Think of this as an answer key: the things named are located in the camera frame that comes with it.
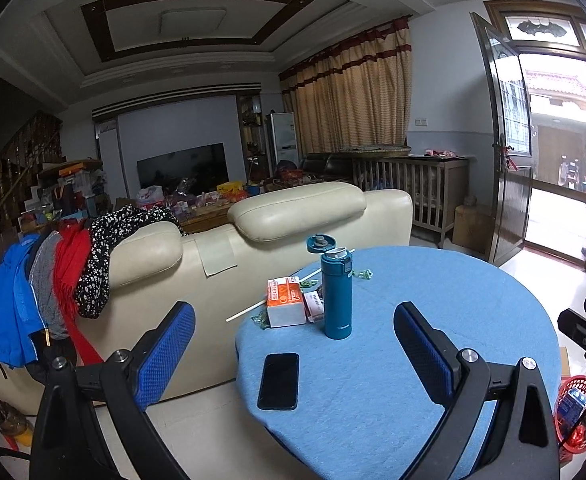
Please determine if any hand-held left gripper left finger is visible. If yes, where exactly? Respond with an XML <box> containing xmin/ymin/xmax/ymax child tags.
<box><xmin>29</xmin><ymin>301</ymin><xmax>197</xmax><ymax>480</ymax></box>

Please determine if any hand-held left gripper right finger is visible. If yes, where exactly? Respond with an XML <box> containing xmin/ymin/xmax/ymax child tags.
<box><xmin>393</xmin><ymin>302</ymin><xmax>561</xmax><ymax>480</ymax></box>

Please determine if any blue toothpaste box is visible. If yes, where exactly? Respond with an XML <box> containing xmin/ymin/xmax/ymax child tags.
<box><xmin>559</xmin><ymin>386</ymin><xmax>585</xmax><ymax>426</ymax></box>

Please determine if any red plastic basket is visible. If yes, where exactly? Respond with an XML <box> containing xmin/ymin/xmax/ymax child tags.
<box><xmin>553</xmin><ymin>375</ymin><xmax>586</xmax><ymax>456</ymax></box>

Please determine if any cream leather sofa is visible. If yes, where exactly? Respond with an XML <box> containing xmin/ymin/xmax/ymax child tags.
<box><xmin>0</xmin><ymin>181</ymin><xmax>414</xmax><ymax>416</ymax></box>

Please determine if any blue tablecloth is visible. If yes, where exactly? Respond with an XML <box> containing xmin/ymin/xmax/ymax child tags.
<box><xmin>234</xmin><ymin>246</ymin><xmax>564</xmax><ymax>480</ymax></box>

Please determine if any white straw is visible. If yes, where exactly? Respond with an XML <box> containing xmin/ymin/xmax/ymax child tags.
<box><xmin>225</xmin><ymin>249</ymin><xmax>356</xmax><ymax>323</ymax></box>

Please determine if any blue thermos bottle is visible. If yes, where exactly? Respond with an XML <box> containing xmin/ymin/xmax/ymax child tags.
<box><xmin>307</xmin><ymin>233</ymin><xmax>354</xmax><ymax>339</ymax></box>

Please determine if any black floral garment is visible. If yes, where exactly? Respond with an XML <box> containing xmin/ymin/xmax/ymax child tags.
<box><xmin>73</xmin><ymin>205</ymin><xmax>190</xmax><ymax>320</ymax></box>

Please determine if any black smartphone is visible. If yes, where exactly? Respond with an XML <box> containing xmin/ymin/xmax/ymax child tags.
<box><xmin>257</xmin><ymin>353</ymin><xmax>300</xmax><ymax>412</ymax></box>

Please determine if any dark cloth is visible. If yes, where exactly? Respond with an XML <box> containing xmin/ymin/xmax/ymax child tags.
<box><xmin>23</xmin><ymin>330</ymin><xmax>78</xmax><ymax>386</ymax></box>

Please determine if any pink and white box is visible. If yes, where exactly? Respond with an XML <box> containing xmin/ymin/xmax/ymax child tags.
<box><xmin>303</xmin><ymin>287</ymin><xmax>326</xmax><ymax>323</ymax></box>

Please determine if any red scarf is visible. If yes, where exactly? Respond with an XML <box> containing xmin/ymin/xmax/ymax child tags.
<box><xmin>53</xmin><ymin>225</ymin><xmax>106</xmax><ymax>366</ymax></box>

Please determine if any orange and white box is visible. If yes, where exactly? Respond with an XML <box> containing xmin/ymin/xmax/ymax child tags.
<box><xmin>265</xmin><ymin>276</ymin><xmax>306</xmax><ymax>328</ymax></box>

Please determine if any cardboard box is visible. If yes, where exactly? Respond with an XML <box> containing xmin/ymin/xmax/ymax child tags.
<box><xmin>452</xmin><ymin>202</ymin><xmax>496</xmax><ymax>256</ymax></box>

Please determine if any grey striped garment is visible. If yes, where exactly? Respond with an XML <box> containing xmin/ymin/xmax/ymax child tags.
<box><xmin>28</xmin><ymin>232</ymin><xmax>71</xmax><ymax>341</ymax></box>

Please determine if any metal glass door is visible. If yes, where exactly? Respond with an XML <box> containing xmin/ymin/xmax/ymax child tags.
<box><xmin>469</xmin><ymin>10</ymin><xmax>534</xmax><ymax>267</ymax></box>

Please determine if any cluttered coffee table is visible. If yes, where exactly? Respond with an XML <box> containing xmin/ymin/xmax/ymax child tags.
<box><xmin>133</xmin><ymin>177</ymin><xmax>274</xmax><ymax>235</ymax></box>

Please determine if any blue jacket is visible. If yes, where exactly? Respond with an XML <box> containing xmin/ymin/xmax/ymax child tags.
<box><xmin>0</xmin><ymin>232</ymin><xmax>44</xmax><ymax>368</ymax></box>

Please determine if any wooden crib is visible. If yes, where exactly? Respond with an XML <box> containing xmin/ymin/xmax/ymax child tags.
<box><xmin>350</xmin><ymin>152</ymin><xmax>470</xmax><ymax>248</ymax></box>

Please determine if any pile of colourful bags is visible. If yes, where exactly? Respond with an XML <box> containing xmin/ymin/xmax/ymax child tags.
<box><xmin>0</xmin><ymin>375</ymin><xmax>34</xmax><ymax>453</ymax></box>

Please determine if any black television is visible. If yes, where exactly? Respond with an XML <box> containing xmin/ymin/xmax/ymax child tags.
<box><xmin>137</xmin><ymin>142</ymin><xmax>228</xmax><ymax>193</ymax></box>

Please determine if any pile of storage boxes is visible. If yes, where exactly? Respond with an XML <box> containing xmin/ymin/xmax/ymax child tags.
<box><xmin>18</xmin><ymin>159</ymin><xmax>108</xmax><ymax>233</ymax></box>

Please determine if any round bamboo tray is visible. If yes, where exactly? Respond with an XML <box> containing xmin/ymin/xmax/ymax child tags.
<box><xmin>339</xmin><ymin>144</ymin><xmax>413</xmax><ymax>156</ymax></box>

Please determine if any brown leather sofa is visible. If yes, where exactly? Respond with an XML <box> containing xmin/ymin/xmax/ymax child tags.
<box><xmin>300</xmin><ymin>152</ymin><xmax>354</xmax><ymax>183</ymax></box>

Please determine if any wooden stair railing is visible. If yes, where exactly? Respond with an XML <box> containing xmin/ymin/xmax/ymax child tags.
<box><xmin>0</xmin><ymin>110</ymin><xmax>64</xmax><ymax>261</ymax></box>

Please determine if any wooden display shelf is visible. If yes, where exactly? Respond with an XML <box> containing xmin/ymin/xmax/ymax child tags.
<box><xmin>237</xmin><ymin>94</ymin><xmax>270</xmax><ymax>183</ymax></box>

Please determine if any white standing air conditioner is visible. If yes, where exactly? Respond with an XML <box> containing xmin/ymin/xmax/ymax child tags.
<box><xmin>265</xmin><ymin>111</ymin><xmax>300</xmax><ymax>168</ymax></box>

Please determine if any square ceiling light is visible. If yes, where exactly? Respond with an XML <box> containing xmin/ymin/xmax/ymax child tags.
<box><xmin>159</xmin><ymin>6</ymin><xmax>226</xmax><ymax>38</ymax></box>

